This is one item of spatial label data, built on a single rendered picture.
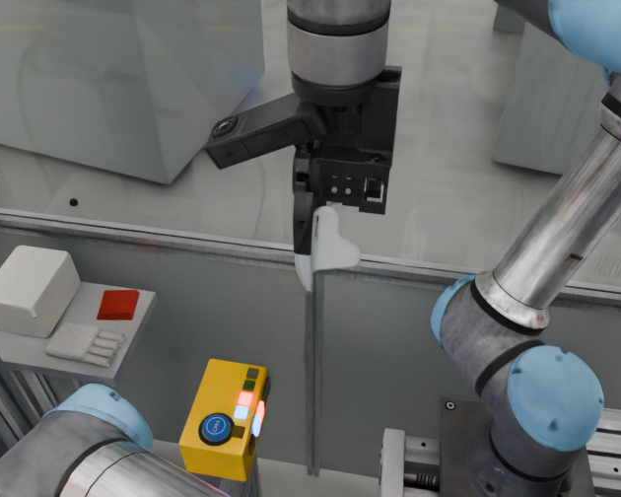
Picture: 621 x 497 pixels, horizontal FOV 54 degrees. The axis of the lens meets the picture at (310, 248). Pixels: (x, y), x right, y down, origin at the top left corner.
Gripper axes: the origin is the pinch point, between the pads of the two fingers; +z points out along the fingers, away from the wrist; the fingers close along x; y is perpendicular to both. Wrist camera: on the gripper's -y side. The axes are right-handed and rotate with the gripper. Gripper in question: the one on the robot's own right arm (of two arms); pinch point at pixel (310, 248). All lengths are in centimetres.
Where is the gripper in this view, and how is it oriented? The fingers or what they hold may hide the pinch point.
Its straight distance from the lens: 61.5
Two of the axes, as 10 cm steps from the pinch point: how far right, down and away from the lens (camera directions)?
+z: 0.0, 7.2, 7.0
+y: 9.8, 1.2, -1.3
